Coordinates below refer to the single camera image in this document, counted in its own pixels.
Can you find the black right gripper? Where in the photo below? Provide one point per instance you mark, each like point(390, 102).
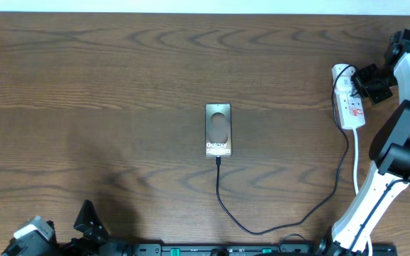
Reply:
point(361, 89)

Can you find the bronze Galaxy smartphone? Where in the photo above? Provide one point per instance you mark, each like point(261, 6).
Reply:
point(218, 129)

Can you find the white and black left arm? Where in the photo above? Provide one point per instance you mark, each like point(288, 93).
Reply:
point(37, 237)

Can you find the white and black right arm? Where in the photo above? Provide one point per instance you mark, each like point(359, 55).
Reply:
point(389, 153)

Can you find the white USB charger adapter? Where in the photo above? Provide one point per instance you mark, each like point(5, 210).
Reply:
point(342, 79)

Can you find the white power strip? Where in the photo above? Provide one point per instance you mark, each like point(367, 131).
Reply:
point(351, 113)

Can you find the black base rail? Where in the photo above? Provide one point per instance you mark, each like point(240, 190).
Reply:
point(292, 244)

